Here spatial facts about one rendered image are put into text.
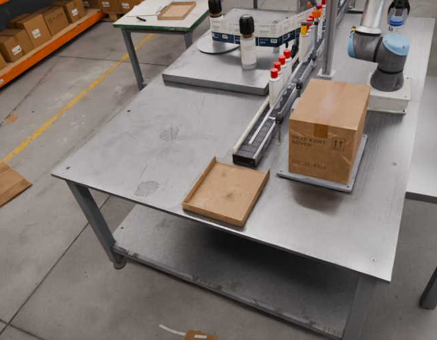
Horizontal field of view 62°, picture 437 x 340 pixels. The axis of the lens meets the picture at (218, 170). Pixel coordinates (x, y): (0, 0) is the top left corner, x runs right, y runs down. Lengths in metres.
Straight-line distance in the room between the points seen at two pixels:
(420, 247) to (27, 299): 2.36
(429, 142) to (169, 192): 1.14
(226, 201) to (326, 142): 0.45
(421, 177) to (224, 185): 0.78
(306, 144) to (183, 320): 1.22
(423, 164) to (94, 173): 1.43
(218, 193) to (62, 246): 1.49
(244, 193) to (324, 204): 0.32
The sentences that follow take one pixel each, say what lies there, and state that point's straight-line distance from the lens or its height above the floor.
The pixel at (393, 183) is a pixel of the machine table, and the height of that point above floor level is 0.83.
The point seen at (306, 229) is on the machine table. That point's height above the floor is 0.83.
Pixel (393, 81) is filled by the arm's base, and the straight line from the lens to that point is 1.95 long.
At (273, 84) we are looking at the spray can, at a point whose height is 1.02.
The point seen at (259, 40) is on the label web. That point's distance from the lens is 2.38.
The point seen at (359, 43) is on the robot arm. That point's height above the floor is 1.13.
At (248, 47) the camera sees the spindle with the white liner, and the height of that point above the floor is 1.02.
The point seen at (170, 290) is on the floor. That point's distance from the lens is 2.27.
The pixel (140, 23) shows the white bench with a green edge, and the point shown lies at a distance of 3.40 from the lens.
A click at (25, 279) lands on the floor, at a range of 2.71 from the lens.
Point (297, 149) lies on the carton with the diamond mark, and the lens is 1.46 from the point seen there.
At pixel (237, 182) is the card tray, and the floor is 0.83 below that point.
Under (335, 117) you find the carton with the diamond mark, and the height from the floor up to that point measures 1.12.
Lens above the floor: 1.93
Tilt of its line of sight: 43 degrees down
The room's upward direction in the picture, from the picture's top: 9 degrees counter-clockwise
